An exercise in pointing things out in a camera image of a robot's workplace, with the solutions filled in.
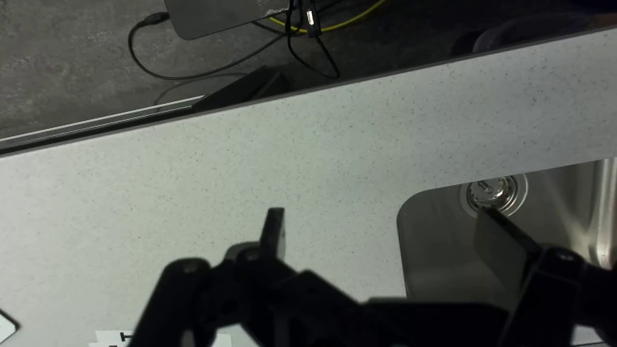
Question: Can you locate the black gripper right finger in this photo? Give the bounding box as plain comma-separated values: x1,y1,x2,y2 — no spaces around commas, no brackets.
474,207,617,347

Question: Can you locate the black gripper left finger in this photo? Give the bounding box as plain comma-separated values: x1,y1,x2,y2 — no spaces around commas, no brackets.
129,207,300,347

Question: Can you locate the stainless steel sink basin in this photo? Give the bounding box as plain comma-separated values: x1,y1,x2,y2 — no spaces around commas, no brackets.
395,155,617,304

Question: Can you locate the round metal sink drain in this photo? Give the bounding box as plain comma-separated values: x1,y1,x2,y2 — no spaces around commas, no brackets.
459,173,528,215

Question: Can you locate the white paper sheet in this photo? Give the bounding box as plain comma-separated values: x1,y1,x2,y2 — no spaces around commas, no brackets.
0,309,19,342

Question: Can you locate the grey laptop on floor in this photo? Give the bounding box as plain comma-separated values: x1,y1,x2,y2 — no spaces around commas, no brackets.
164,0,289,40

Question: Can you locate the black cable on floor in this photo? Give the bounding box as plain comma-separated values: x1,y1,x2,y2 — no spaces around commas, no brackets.
125,9,343,82

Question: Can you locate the yellow cable on floor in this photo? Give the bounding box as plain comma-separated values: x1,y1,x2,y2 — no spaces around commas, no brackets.
268,0,387,34

